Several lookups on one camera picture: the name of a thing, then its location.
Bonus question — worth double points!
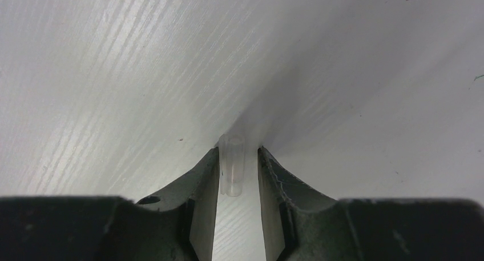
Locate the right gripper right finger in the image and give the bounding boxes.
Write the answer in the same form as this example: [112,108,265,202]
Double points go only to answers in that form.
[257,147,483,260]

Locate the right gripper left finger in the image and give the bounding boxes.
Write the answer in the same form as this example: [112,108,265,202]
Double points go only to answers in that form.
[1,148,219,260]

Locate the clear pen cap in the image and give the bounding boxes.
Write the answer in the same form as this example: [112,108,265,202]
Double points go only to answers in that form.
[218,134,245,197]

